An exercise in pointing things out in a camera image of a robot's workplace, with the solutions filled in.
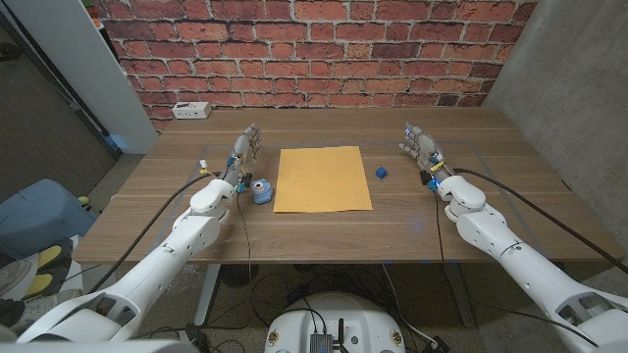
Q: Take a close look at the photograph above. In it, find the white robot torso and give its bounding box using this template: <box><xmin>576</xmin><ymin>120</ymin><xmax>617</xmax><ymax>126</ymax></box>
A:
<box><xmin>263</xmin><ymin>291</ymin><xmax>407</xmax><ymax>353</ymax></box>

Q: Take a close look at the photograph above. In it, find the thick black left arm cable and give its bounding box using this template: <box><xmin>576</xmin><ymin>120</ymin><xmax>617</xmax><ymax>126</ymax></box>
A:
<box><xmin>86</xmin><ymin>170</ymin><xmax>221</xmax><ymax>295</ymax></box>

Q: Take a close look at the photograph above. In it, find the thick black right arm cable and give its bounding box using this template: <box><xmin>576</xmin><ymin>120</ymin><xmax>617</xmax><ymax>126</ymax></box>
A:
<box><xmin>451</xmin><ymin>168</ymin><xmax>628</xmax><ymax>276</ymax></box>

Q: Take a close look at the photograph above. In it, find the black round floor object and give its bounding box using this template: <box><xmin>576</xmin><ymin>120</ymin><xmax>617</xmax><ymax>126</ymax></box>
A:
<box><xmin>219</xmin><ymin>264</ymin><xmax>260</xmax><ymax>288</ymax></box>

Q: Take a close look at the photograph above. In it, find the red brick printed backdrop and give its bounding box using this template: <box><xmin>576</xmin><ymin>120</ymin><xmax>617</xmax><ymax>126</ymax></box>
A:
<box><xmin>91</xmin><ymin>0</ymin><xmax>539</xmax><ymax>133</ymax></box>

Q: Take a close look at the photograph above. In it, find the yellow and black shoe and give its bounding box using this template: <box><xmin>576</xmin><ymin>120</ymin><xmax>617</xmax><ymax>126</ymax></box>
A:
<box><xmin>19</xmin><ymin>237</ymin><xmax>75</xmax><ymax>300</ymax></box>

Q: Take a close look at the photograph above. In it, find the orange felt sheet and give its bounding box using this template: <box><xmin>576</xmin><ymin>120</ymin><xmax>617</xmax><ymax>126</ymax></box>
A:
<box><xmin>273</xmin><ymin>145</ymin><xmax>374</xmax><ymax>214</ymax></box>

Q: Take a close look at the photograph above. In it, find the white power strip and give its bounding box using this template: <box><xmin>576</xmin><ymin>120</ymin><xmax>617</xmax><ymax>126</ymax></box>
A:
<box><xmin>171</xmin><ymin>101</ymin><xmax>213</xmax><ymax>121</ymax></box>

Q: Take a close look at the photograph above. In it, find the blue plastic bin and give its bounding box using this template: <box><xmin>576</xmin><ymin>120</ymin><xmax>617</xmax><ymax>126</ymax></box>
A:
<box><xmin>0</xmin><ymin>177</ymin><xmax>98</xmax><ymax>261</ymax></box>

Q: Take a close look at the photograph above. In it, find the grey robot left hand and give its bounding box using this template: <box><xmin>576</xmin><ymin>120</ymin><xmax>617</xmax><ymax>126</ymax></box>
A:
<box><xmin>223</xmin><ymin>123</ymin><xmax>264</xmax><ymax>193</ymax></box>

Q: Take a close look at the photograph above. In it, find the grey table leg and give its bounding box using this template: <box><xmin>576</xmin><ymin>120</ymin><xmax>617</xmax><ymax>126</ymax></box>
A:
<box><xmin>444</xmin><ymin>262</ymin><xmax>477</xmax><ymax>328</ymax></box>

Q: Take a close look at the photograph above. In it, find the white table leg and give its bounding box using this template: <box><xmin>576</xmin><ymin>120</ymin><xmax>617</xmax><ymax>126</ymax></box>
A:
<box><xmin>193</xmin><ymin>264</ymin><xmax>222</xmax><ymax>328</ymax></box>

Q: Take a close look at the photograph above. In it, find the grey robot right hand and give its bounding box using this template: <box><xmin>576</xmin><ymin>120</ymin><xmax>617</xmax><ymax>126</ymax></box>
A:
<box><xmin>397</xmin><ymin>122</ymin><xmax>455</xmax><ymax>192</ymax></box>

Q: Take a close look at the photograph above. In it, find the grey box on torso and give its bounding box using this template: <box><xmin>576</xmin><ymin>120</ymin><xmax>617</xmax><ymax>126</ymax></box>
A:
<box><xmin>309</xmin><ymin>332</ymin><xmax>335</xmax><ymax>353</ymax></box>

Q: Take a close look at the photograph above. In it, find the white partition panel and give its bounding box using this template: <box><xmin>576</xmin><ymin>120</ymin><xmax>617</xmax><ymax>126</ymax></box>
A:
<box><xmin>3</xmin><ymin>0</ymin><xmax>159</xmax><ymax>156</ymax></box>

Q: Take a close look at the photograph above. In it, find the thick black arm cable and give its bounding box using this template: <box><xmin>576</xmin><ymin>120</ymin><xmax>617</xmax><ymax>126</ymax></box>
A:
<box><xmin>451</xmin><ymin>168</ymin><xmax>628</xmax><ymax>276</ymax></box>
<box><xmin>86</xmin><ymin>170</ymin><xmax>221</xmax><ymax>295</ymax></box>

